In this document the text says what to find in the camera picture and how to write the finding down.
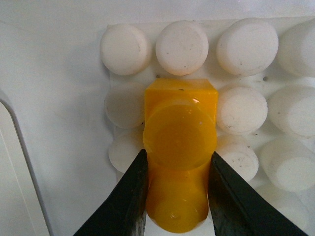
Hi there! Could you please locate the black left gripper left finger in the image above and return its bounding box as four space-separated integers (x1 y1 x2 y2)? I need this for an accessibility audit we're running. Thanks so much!
75 149 148 236

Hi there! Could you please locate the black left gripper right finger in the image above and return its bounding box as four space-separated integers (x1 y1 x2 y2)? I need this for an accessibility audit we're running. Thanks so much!
208 152 305 236

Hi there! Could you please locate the yellow two-stud block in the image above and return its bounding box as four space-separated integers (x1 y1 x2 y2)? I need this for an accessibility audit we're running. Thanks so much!
143 78 218 233

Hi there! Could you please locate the white studded base plate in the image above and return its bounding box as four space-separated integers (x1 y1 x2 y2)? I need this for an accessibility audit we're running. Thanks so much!
100 17 315 236

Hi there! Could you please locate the white lamp stand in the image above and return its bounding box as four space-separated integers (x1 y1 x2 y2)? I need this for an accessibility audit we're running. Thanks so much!
0 91 52 236

